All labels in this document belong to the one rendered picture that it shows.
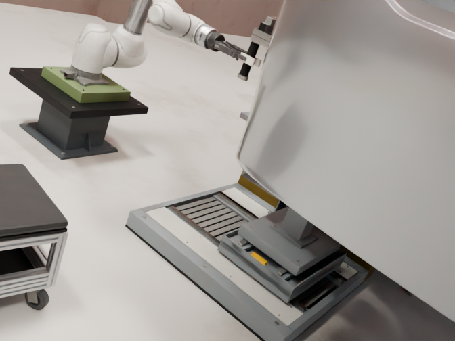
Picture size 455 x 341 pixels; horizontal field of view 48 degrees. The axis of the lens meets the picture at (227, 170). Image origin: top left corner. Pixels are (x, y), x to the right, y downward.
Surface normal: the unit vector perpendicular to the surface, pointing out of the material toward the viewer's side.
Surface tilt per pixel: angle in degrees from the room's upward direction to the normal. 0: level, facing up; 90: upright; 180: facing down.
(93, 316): 0
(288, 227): 90
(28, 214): 0
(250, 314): 90
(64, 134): 90
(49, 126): 90
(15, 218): 0
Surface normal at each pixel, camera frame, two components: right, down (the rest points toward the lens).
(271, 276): -0.58, 0.13
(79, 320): 0.33, -0.86
